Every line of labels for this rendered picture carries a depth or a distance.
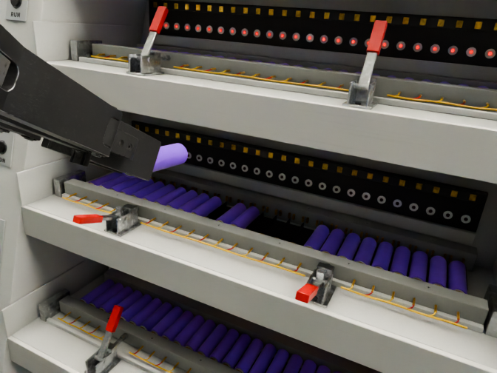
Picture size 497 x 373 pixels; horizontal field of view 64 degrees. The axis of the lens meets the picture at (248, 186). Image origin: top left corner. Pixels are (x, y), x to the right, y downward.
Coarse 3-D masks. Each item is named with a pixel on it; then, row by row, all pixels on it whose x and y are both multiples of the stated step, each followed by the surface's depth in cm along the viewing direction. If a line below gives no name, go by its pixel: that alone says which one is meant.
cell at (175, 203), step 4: (188, 192) 60; (192, 192) 60; (196, 192) 60; (180, 196) 58; (184, 196) 58; (188, 196) 59; (192, 196) 59; (196, 196) 60; (176, 200) 57; (180, 200) 57; (184, 200) 58; (188, 200) 58; (168, 204) 56; (172, 204) 56; (176, 204) 56; (180, 204) 57; (176, 208) 56
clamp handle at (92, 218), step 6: (120, 210) 51; (78, 216) 45; (84, 216) 45; (90, 216) 46; (96, 216) 47; (102, 216) 48; (108, 216) 49; (114, 216) 50; (120, 216) 51; (78, 222) 45; (84, 222) 45; (90, 222) 46; (96, 222) 47
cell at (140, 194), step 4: (152, 184) 62; (156, 184) 62; (160, 184) 62; (144, 188) 60; (148, 188) 60; (152, 188) 61; (156, 188) 61; (136, 192) 58; (140, 192) 58; (144, 192) 59; (148, 192) 60; (136, 196) 58; (140, 196) 58
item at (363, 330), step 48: (48, 192) 59; (288, 192) 59; (48, 240) 56; (96, 240) 51; (144, 240) 50; (192, 288) 46; (240, 288) 43; (288, 288) 43; (336, 288) 44; (480, 288) 46; (336, 336) 40; (384, 336) 37; (432, 336) 38; (480, 336) 38
